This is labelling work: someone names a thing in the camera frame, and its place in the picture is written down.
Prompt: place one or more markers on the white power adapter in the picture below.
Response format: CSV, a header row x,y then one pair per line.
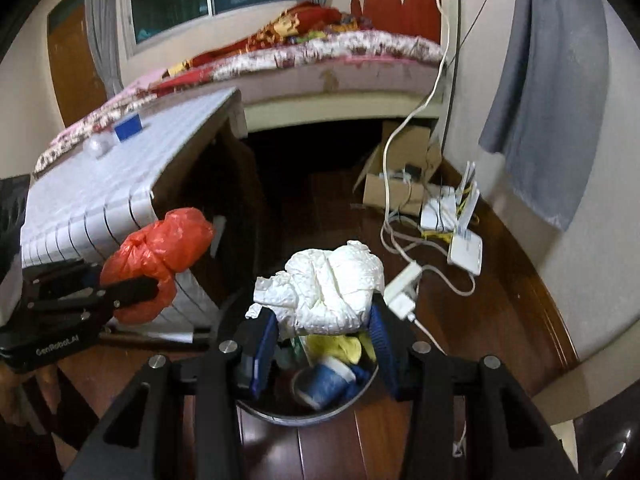
x,y
402,290

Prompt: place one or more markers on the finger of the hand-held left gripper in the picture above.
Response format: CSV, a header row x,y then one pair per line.
x,y
130,292
65,275

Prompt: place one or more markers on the white grid-pattern table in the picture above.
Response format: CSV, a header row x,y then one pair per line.
x,y
125,180

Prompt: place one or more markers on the red plastic bag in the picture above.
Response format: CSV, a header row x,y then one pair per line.
x,y
170,242

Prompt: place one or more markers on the red and white headboard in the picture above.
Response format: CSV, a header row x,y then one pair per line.
x,y
395,0

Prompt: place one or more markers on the person's left hand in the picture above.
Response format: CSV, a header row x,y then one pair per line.
x,y
27,395

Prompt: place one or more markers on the blue paper cup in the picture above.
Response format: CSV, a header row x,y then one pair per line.
x,y
322,385

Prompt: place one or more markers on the bed with floral sheet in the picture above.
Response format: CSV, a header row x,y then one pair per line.
x,y
350,60

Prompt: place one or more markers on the black round trash bin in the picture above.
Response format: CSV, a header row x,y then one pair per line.
x,y
285,412

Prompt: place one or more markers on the white router with antennas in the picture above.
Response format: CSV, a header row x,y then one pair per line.
x,y
440,212

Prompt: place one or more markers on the red printed blanket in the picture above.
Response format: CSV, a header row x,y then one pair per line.
x,y
280,30

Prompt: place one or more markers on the yellow cloth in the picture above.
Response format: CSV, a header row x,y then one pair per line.
x,y
340,347

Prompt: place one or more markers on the white modem box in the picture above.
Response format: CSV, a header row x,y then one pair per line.
x,y
465,255

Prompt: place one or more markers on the brown wooden door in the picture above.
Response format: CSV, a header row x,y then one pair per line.
x,y
75,60

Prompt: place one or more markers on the white-framed window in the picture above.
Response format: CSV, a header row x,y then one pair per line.
x,y
200,0

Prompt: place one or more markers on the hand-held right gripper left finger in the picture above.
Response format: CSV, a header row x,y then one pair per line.
x,y
263,355

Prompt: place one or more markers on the brown cardboard box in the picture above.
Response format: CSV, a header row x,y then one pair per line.
x,y
400,195

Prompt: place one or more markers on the small blue box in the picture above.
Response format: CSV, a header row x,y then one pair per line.
x,y
129,126

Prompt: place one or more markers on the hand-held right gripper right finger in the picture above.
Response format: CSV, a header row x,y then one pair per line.
x,y
382,350

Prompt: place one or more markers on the clear plastic wrapper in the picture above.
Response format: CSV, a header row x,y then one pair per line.
x,y
101,145

